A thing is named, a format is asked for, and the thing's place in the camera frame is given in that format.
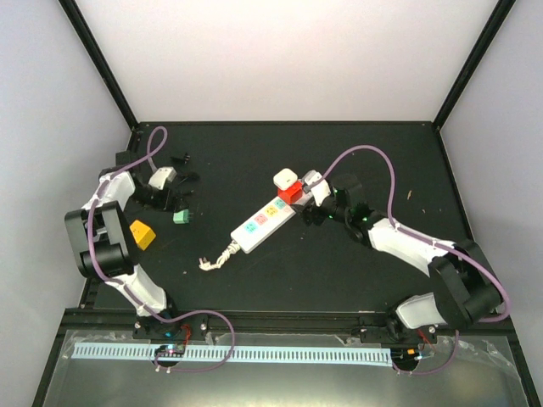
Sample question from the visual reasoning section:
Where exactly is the green plug adapter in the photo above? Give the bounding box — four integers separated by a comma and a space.
172, 209, 193, 225

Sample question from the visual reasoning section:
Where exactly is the yellow cube socket adapter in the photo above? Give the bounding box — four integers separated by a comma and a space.
130, 220, 156, 250

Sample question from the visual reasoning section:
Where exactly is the red cube socket adapter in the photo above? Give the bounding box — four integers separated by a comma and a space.
277, 181, 304, 205

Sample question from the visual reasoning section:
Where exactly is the white charger block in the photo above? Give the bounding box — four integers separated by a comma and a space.
272, 168, 298, 191

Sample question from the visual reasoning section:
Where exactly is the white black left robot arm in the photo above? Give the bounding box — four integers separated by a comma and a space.
64, 159, 188, 338

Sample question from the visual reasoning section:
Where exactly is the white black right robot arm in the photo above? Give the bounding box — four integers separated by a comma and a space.
294, 170, 504, 342

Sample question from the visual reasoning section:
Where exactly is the white power strip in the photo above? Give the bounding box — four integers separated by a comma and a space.
230, 197, 295, 254

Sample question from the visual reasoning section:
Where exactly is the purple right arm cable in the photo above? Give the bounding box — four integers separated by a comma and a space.
311, 144, 512, 376

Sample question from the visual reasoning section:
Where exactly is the white power strip cord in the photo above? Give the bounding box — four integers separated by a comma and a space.
197, 240, 241, 272

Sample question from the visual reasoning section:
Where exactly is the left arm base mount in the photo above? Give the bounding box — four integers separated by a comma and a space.
132, 314, 209, 342

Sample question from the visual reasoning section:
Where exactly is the black front frame rail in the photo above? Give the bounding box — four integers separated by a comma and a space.
61, 308, 517, 340

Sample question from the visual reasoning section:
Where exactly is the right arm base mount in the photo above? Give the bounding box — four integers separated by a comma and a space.
351, 313, 437, 347

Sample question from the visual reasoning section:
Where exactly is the white slotted cable duct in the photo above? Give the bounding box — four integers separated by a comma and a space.
71, 343, 392, 367

